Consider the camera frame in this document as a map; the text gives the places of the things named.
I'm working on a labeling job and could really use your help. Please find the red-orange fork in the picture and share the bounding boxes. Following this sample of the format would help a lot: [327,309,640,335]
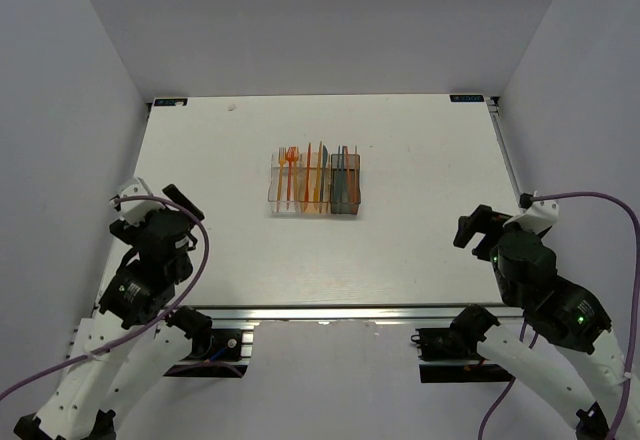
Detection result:
[285,146,297,201]

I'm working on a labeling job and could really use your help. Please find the red-orange knife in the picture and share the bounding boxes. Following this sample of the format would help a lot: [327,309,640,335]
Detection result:
[304,142,313,210]

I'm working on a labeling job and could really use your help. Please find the yellow-orange knife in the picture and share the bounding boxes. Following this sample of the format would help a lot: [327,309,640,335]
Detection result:
[313,141,323,205]

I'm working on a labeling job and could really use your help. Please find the blue chopstick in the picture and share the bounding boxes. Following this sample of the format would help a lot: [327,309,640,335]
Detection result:
[341,145,347,204]
[333,146,344,203]

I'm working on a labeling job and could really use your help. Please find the blue knife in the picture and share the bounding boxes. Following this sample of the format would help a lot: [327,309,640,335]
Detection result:
[319,145,329,205]

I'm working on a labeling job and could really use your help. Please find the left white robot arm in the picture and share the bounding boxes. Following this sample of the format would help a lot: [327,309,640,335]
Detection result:
[14,178,212,439]

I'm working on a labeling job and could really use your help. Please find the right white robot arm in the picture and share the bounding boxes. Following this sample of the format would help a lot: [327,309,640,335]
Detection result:
[451,197,639,439]

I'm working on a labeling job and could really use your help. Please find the left blue table sticker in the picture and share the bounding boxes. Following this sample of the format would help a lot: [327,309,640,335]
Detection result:
[153,98,188,107]

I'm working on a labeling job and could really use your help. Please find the blue table sticker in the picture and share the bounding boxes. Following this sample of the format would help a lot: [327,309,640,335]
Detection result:
[449,94,485,103]
[153,98,188,107]

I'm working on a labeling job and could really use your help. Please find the clear plastic container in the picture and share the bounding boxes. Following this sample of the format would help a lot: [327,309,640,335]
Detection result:
[268,150,301,216]

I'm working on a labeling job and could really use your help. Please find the right blue table sticker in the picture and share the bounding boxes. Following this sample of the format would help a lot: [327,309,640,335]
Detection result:
[449,94,485,103]

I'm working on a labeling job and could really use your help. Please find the smoky grey plastic container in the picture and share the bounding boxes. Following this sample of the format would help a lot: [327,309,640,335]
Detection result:
[330,149,361,215]

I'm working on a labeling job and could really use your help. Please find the amber plastic container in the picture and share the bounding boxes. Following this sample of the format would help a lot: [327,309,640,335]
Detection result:
[295,147,331,215]

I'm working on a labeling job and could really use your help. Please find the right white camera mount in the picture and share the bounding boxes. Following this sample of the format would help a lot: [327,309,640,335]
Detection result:
[503,193,559,236]

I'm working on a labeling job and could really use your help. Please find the aluminium table rail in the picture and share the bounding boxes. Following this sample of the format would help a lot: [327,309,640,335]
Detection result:
[92,302,521,324]

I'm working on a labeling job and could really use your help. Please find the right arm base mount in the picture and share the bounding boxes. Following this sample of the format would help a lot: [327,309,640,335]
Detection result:
[411,304,514,384]

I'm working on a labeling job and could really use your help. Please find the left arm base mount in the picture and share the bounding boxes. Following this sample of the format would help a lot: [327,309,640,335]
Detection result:
[164,307,252,379]

